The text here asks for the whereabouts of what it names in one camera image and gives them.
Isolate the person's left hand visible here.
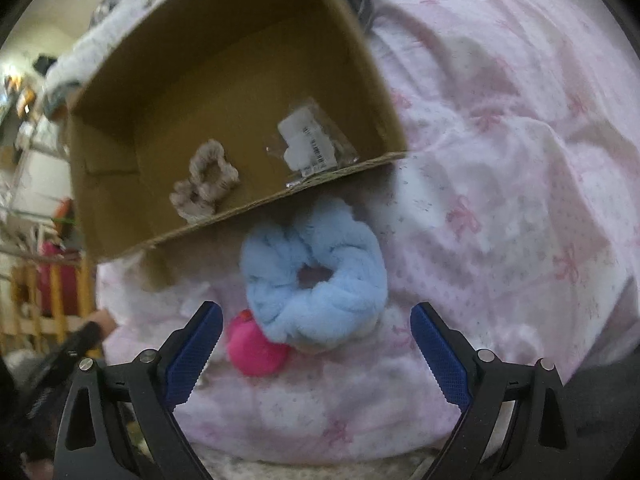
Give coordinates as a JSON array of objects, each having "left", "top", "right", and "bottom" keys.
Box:
[{"left": 87, "top": 310, "right": 120, "bottom": 343}]

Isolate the clear packet with white item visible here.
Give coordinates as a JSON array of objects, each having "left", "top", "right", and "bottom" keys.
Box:
[{"left": 265, "top": 100, "right": 358, "bottom": 188}]

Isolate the pink bow-print blanket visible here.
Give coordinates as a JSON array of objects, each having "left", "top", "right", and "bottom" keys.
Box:
[{"left": 95, "top": 0, "right": 640, "bottom": 461}]

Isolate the pink suitcase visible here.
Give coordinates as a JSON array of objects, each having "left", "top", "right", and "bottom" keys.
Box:
[{"left": 40, "top": 240, "right": 83, "bottom": 318}]

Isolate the brown cardboard box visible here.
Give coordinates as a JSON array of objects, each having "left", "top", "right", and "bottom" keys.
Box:
[{"left": 65, "top": 0, "right": 408, "bottom": 293}]

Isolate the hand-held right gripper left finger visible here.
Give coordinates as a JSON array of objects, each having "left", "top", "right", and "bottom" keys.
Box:
[{"left": 52, "top": 301, "right": 224, "bottom": 480}]

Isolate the light blue fluffy scrunchie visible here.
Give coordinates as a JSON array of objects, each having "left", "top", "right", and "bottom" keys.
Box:
[{"left": 240, "top": 197, "right": 388, "bottom": 353}]

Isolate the white shelf rack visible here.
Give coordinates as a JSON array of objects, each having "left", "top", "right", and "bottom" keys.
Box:
[{"left": 0, "top": 125, "right": 71, "bottom": 241}]

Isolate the pink plush ball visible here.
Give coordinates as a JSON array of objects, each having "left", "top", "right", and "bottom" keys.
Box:
[{"left": 226, "top": 310, "right": 291, "bottom": 377}]

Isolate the yellow wooden frame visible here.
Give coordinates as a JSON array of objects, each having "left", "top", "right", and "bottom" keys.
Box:
[{"left": 0, "top": 255, "right": 96, "bottom": 343}]

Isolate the beige scrunchie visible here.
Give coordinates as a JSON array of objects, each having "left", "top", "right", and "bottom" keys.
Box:
[{"left": 169, "top": 142, "right": 240, "bottom": 224}]

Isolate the grey-white fluffy blanket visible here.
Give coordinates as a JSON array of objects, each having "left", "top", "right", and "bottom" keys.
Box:
[{"left": 42, "top": 0, "right": 173, "bottom": 111}]

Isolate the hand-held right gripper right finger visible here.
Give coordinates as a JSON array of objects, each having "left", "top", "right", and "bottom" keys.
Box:
[{"left": 410, "top": 302, "right": 576, "bottom": 480}]

